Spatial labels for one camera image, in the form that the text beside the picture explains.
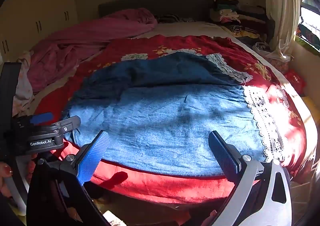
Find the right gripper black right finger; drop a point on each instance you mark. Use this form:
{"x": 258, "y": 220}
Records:
{"x": 226, "y": 155}

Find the blue denim lace-trimmed pants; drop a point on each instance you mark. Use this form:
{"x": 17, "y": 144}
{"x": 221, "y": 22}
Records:
{"x": 159, "y": 114}

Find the white pink checked cloth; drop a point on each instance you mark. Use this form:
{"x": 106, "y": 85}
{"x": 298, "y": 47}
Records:
{"x": 24, "y": 91}

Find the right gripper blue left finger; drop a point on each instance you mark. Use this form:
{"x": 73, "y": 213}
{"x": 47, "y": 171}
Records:
{"x": 90, "y": 156}

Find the stack of folded clothes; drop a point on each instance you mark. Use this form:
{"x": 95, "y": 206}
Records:
{"x": 249, "y": 24}

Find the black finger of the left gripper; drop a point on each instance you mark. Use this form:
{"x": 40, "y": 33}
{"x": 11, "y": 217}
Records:
{"x": 66, "y": 125}

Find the cream curtain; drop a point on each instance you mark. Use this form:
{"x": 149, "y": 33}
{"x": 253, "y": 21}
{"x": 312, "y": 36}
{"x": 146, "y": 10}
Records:
{"x": 285, "y": 14}

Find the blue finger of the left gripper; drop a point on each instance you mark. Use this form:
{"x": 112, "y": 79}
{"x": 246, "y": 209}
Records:
{"x": 41, "y": 118}

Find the window with grille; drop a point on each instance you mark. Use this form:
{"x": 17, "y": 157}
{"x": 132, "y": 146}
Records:
{"x": 308, "y": 28}

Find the pink bedsheet pile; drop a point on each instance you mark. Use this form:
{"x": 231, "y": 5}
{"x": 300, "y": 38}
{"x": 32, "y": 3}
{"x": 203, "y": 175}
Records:
{"x": 57, "y": 54}

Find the left hand red nails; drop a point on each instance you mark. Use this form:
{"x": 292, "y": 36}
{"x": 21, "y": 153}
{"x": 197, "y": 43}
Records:
{"x": 6, "y": 172}

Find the cream wardrobe with handles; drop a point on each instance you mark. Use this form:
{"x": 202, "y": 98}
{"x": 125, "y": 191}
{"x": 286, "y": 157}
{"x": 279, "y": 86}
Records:
{"x": 25, "y": 22}

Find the dark upholstered headboard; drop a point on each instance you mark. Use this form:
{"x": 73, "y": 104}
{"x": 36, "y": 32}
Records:
{"x": 197, "y": 10}

